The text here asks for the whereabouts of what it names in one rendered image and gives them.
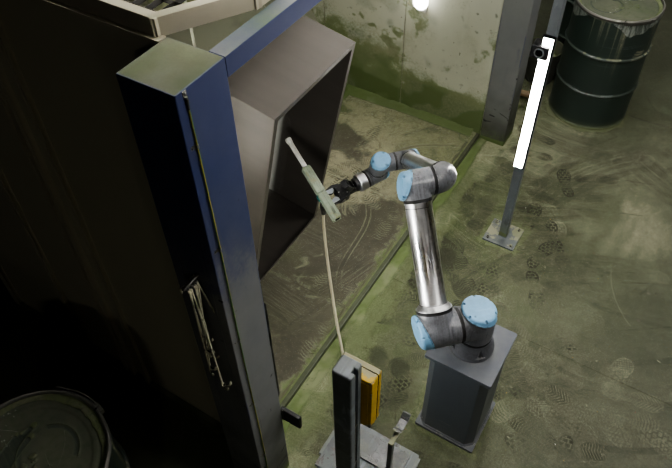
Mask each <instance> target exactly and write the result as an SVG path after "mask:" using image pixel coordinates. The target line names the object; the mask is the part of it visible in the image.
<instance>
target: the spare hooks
mask: <svg viewBox="0 0 672 468"><path fill-rule="evenodd" d="M199 276H200V275H199V274H198V273H197V274H196V275H194V274H193V277H190V278H189V280H188V282H187V283H185V285H183V287H180V288H179V291H180V293H181V294H183V292H185V291H187V293H189V295H190V299H191V302H192V306H193V309H194V314H195V317H196V322H197V325H198V330H199V333H200V338H201V341H202V345H203V349H204V352H205V356H206V359H207V363H208V366H209V371H210V373H211V375H212V376H214V375H215V374H214V373H212V370H214V371H216V370H217V371H218V374H219V378H220V381H221V386H222V387H223V388H224V389H225V390H227V391H229V388H228V389H227V388H225V387H224V386H231V385H232V382H231V381H230V383H229V384H228V383H227V384H226V383H224V382H223V380H222V377H221V374H220V371H219V367H218V364H217V362H216V358H217V359H218V358H219V357H220V356H219V355H218V356H215V355H214V354H215V351H213V348H212V344H211V342H213V341H214V339H213V338H212V339H210V337H209V334H208V330H207V326H206V323H205V319H204V315H203V308H202V299H201V291H202V293H203V295H204V297H205V299H206V300H207V302H208V304H209V305H210V307H211V308H212V310H213V312H214V309H213V307H212V305H211V303H210V302H209V300H208V298H207V296H206V294H205V293H204V291H203V289H202V288H201V286H200V284H199V282H198V281H197V278H198V277H199ZM192 278H193V279H192ZM194 282H195V283H196V284H195V283H194ZM192 283H193V284H194V285H193V284H192ZM191 284H192V285H191ZM189 286H190V287H193V288H194V289H195V292H196V296H197V301H198V304H197V301H196V298H195V295H194V292H193V289H191V288H189ZM186 289H188V290H189V291H188V290H186ZM200 290H201V291H200ZM192 295H193V297H192ZM193 298H194V301H195V304H196V307H197V310H198V313H199V315H200V319H201V324H202V328H203V333H202V329H201V326H200V322H199V319H198V315H197V312H196V309H195V305H194V301H193ZM198 306H199V307H198ZM214 313H215V312H214ZM203 335H204V336H203ZM209 345H210V347H209ZM210 349H211V351H210ZM206 352H207V353H206ZM211 354H212V355H213V356H212V355H211ZM209 357H210V358H213V359H214V361H215V364H216V367H215V368H214V367H211V363H210V358H209ZM211 369H212V370H211Z"/></svg>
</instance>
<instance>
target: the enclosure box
mask: <svg viewBox="0 0 672 468"><path fill-rule="evenodd" d="M355 44H356V42H355V41H353V40H351V39H349V38H347V37H345V36H343V35H341V34H339V33H337V32H335V31H334V30H332V29H330V28H328V27H326V26H324V25H322V24H320V23H318V22H316V21H314V20H312V19H310V18H308V17H307V16H305V15H303V16H302V17H301V18H300V19H298V20H297V21H296V22H295V23H294V24H292V25H291V26H290V27H289V28H288V29H286V30H285V31H284V32H283V33H281V34H280V35H279V36H278V37H277V38H275V39H274V40H273V41H272V42H271V43H269V44H268V45H267V46H266V47H265V48H263V49H262V50H261V51H260V52H258V53H257V54H256V55H255V56H254V57H252V58H251V59H250V60H249V61H248V62H246V63H245V64H244V65H243V66H242V67H240V68H239V69H238V70H237V71H235V72H234V73H233V74H232V75H231V76H229V77H228V83H229V89H230V95H231V102H232V108H233V114H234V120H235V127H236V133H237V139H238V146H239V152H240V158H241V164H242V171H243V177H244V183H245V190H246V196H247V202H248V208H249V215H250V221H251V227H252V233H253V240H254V246H255V252H256V259H257V265H258V271H259V277H260V282H261V280H262V279H263V278H264V277H265V276H266V275H267V273H268V272H269V271H270V270H271V269H272V267H273V266H274V265H275V264H276V263H277V262H278V260H279V259H280V258H281V257H282V256H283V254H284V253H285V252H286V251H287V250H288V248H289V247H290V246H291V245H292V244H293V243H294V241H295V240H296V239H297V238H298V237H299V235H300V234H301V233H302V232H303V231H304V229H305V228H306V227H307V226H308V225H309V224H310V222H311V221H312V220H313V219H314V218H315V216H316V213H317V209H318V205H319V201H318V200H317V198H316V197H317V196H316V194H315V193H314V191H313V189H312V188H311V186H310V185H309V183H308V181H307V180H306V178H305V176H304V175H303V173H302V172H301V171H302V168H303V167H302V166H301V164H300V162H299V161H298V159H297V158H296V156H295V154H294V153H293V151H292V149H291V148H290V146H289V145H288V144H287V143H286V141H285V139H286V138H288V137H291V139H292V140H293V143H294V145H295V147H296V148H297V150H298V152H299V153H300V155H301V156H302V158H303V160H304V161H305V163H306V164H307V165H310V166H311V167H312V169H313V170H314V172H315V174H316V175H317V177H318V178H319V180H320V182H321V183H322V185H323V183H324V179H325V174H326V170H327V166H328V161H329V157H330V153H331V148H332V144H333V140H334V135H335V131H336V127H337V122H338V118H339V114H340V109H341V105H342V100H343V96H344V92H345V87H346V83H347V79H348V74H349V70H350V66H351V61H352V57H353V53H354V48H355Z"/></svg>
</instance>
